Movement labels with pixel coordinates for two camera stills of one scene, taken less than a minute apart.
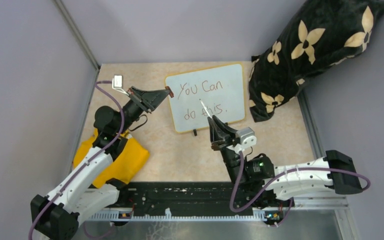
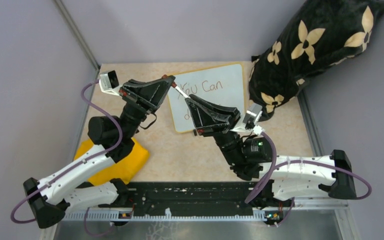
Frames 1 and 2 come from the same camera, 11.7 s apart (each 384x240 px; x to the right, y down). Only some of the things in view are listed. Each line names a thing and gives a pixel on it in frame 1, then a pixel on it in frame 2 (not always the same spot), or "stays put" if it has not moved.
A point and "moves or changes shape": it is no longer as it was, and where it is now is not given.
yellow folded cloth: [132, 158] stays put
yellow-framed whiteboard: [221, 90] stays put
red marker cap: [171, 93] -> [174, 85]
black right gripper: [222, 136] -> [211, 119]
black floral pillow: [321, 33] stays put
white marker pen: [205, 109] moves or changes shape
